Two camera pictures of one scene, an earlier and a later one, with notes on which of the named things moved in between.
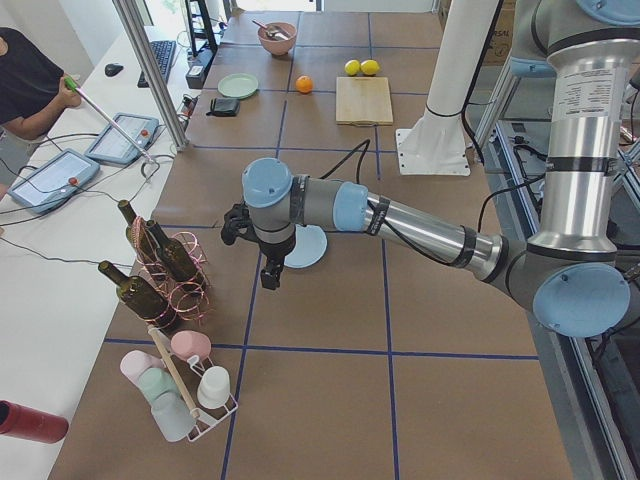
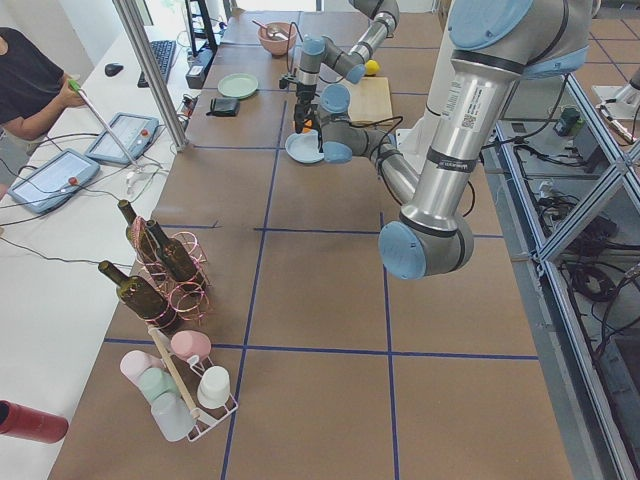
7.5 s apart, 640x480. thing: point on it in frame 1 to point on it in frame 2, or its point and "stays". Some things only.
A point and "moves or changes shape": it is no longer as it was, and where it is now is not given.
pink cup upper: x=186 y=344 stays
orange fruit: x=304 y=84 moves or changes shape
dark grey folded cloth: x=224 y=107 stays
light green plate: x=238 y=85 stays
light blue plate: x=310 y=247 to x=304 y=147
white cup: x=214 y=387 stays
